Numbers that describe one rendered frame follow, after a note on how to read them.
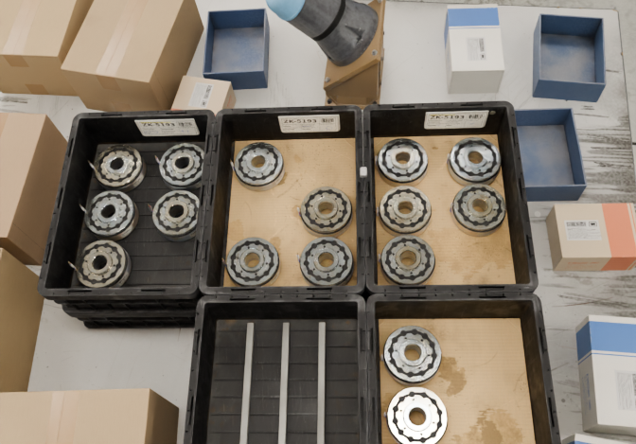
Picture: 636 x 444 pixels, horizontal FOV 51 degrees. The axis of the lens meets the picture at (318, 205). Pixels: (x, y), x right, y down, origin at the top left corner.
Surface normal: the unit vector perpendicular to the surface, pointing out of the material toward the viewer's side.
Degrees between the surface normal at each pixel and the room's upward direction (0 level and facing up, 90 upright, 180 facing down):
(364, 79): 90
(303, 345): 0
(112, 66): 0
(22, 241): 90
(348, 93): 90
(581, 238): 0
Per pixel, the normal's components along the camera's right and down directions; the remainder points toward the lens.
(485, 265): -0.07, -0.44
